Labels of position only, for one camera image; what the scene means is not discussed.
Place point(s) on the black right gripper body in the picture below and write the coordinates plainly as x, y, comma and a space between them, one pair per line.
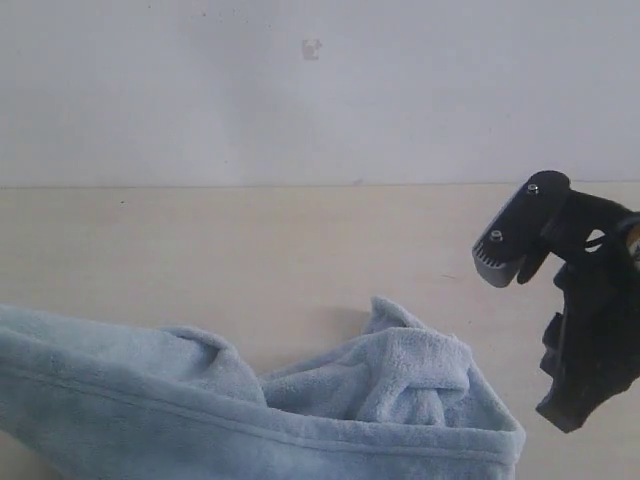
592, 346

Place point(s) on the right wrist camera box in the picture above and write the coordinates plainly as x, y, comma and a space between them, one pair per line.
544, 216

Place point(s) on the light blue terry towel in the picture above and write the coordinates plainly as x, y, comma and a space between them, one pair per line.
104, 401

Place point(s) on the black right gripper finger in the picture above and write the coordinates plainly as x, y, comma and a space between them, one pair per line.
567, 409

